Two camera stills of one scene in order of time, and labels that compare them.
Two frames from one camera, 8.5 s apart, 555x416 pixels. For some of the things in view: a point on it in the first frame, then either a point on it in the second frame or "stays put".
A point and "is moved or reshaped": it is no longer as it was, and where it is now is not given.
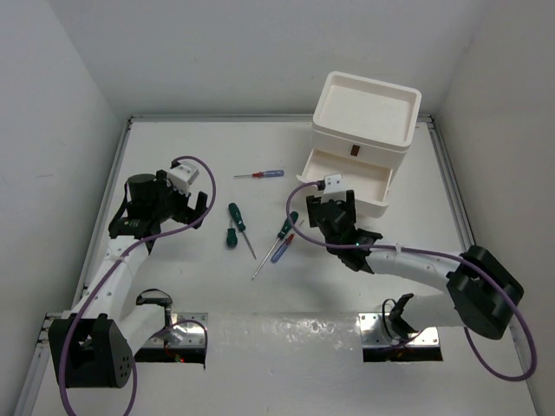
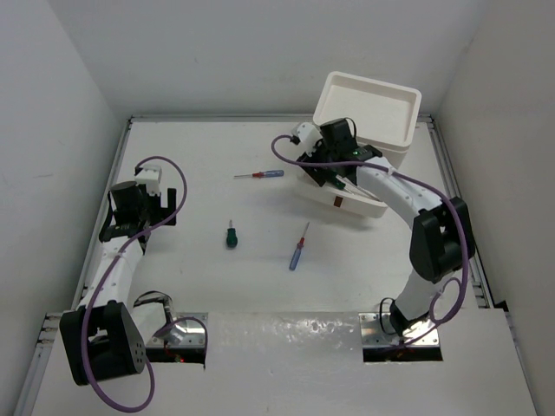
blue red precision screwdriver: (282, 250) -> (298, 250)
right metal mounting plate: (380, 343) stays put
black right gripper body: (348, 205) -> (320, 154)
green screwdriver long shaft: (286, 229) -> (357, 187)
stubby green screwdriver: (231, 239) stays put
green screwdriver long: (238, 220) is moved or reshaped
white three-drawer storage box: (362, 130) stays put
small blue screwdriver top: (271, 173) stays put
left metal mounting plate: (184, 341) stays put
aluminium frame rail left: (41, 366) stays put
